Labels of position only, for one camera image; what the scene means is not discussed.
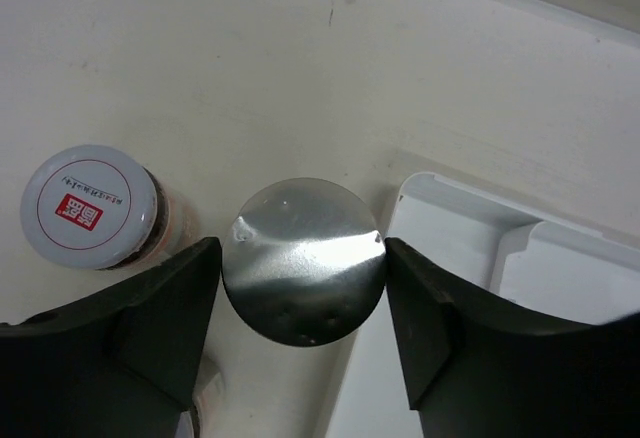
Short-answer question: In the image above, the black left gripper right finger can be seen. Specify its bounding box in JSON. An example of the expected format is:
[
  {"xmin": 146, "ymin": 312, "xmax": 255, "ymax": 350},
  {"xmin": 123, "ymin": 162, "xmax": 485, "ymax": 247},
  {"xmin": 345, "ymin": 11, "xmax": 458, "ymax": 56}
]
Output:
[{"xmin": 385, "ymin": 238, "xmax": 639, "ymax": 437}]

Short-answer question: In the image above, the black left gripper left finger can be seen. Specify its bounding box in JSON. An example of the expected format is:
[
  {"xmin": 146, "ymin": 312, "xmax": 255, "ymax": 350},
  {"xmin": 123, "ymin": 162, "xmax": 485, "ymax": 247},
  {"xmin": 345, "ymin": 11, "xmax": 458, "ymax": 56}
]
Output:
[{"xmin": 1, "ymin": 237, "xmax": 221, "ymax": 437}]

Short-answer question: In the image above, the silver-lid jar blue label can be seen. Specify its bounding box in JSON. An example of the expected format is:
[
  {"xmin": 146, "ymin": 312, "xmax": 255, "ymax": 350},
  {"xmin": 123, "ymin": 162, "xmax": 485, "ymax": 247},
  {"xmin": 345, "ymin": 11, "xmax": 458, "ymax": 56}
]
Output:
[{"xmin": 221, "ymin": 178, "xmax": 386, "ymax": 347}]

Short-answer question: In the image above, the white divided organizer tray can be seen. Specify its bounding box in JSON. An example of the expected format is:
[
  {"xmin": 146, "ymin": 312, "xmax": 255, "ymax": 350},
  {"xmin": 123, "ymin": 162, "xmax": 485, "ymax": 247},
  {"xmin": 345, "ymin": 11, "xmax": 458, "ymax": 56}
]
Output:
[{"xmin": 317, "ymin": 172, "xmax": 639, "ymax": 437}]

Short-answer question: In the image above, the dark jar white red lid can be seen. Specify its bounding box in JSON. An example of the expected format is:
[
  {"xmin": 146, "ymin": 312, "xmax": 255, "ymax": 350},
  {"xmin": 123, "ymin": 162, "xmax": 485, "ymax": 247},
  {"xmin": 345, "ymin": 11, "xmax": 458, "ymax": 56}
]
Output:
[{"xmin": 20, "ymin": 145, "xmax": 198, "ymax": 270}]

